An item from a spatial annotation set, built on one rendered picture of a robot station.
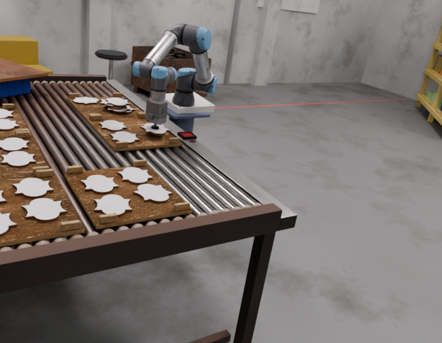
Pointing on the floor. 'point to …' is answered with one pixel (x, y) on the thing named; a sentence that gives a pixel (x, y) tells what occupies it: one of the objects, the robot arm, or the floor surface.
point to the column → (186, 122)
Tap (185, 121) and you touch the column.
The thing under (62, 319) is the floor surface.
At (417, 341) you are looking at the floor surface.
